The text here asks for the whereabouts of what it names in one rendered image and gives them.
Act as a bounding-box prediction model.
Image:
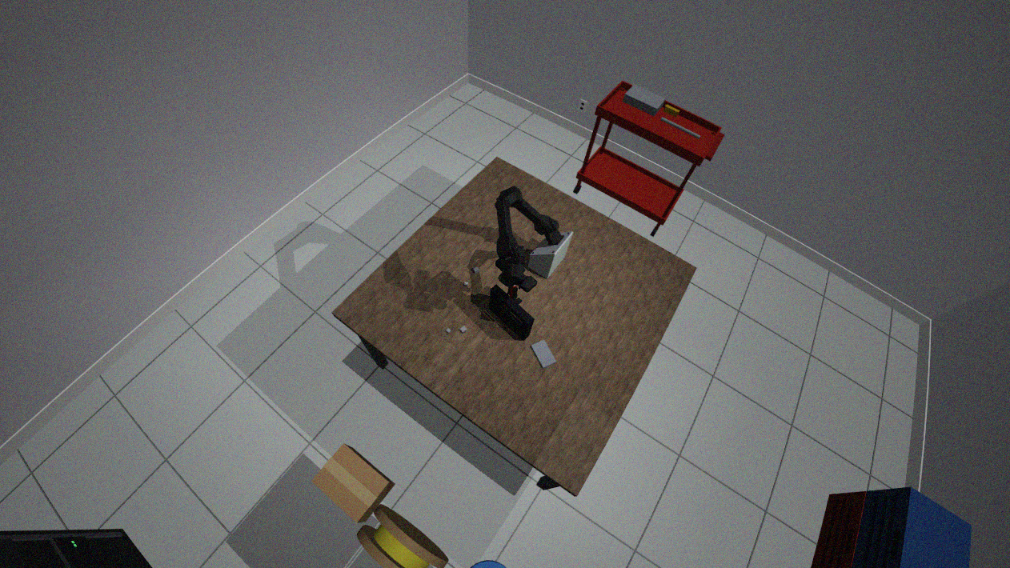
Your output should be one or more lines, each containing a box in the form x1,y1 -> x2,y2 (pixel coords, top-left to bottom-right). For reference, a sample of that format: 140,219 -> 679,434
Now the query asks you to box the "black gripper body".
495,259 -> 537,293

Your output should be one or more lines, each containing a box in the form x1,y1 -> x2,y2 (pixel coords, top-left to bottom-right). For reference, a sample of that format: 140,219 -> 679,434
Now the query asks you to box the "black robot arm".
495,186 -> 565,287

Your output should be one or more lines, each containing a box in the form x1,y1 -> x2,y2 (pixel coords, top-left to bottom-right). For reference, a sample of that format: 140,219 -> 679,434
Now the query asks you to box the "black rack door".
489,285 -> 535,341

